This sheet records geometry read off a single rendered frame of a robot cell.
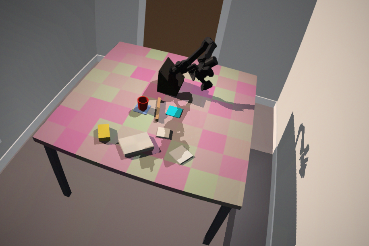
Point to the red cup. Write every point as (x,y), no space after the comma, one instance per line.
(142,103)

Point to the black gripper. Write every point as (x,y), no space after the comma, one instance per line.
(194,71)

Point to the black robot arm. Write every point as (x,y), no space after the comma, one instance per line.
(205,60)

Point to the yellow rectangular block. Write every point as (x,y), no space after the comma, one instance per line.
(103,132)

